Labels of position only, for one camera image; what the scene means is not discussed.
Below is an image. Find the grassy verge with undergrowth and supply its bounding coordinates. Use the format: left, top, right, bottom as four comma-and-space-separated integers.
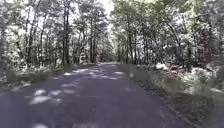
117, 61, 224, 128
0, 62, 98, 96

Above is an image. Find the grey asphalt road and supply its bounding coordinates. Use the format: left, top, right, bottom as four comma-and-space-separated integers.
0, 61, 194, 128

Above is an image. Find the wood of trees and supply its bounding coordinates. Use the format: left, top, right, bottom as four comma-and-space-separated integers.
0, 0, 113, 73
109, 0, 224, 73

